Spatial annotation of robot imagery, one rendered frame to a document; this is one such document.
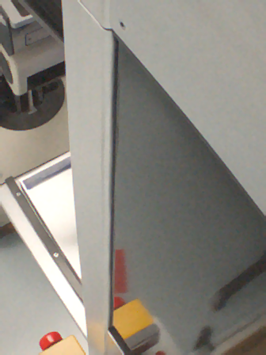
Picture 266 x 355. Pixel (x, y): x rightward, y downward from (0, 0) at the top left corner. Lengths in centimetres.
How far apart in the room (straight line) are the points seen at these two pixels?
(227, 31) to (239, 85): 3
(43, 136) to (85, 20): 177
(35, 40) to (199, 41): 142
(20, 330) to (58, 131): 65
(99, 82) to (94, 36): 4
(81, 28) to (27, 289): 186
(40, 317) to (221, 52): 197
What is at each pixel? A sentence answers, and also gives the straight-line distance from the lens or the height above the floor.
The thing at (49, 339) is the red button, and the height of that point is 101.
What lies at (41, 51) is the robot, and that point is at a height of 80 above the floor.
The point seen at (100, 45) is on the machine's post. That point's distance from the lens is 46.
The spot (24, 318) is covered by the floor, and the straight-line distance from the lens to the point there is 226.
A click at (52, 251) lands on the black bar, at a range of 135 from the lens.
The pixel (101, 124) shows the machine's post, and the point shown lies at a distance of 53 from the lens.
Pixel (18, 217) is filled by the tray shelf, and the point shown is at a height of 88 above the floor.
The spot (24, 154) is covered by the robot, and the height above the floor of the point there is 28.
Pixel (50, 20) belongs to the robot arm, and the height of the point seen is 135.
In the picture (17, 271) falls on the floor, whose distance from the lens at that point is 232.
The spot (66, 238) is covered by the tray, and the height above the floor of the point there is 88.
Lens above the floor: 213
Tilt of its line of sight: 59 degrees down
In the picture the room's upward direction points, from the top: 4 degrees clockwise
